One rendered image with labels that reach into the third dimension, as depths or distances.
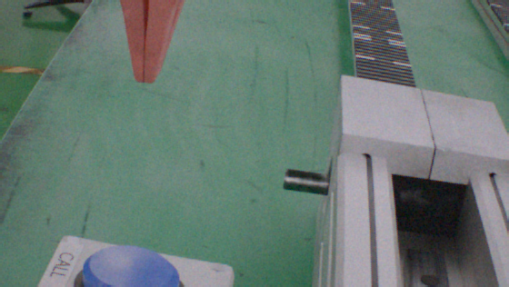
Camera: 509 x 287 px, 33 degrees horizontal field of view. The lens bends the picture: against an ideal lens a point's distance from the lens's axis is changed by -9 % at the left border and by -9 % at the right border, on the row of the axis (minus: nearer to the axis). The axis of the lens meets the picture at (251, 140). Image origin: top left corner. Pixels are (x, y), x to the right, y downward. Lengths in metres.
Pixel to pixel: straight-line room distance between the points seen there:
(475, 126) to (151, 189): 0.21
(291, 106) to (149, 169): 0.18
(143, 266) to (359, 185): 0.12
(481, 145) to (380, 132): 0.06
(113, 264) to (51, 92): 0.38
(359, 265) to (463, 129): 0.16
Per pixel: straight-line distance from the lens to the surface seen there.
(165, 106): 0.71
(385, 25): 0.91
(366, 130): 0.46
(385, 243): 0.38
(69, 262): 0.38
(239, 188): 0.60
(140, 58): 0.31
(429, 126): 0.49
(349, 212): 0.40
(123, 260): 0.36
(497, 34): 1.10
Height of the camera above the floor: 1.04
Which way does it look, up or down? 23 degrees down
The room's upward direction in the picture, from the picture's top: 8 degrees clockwise
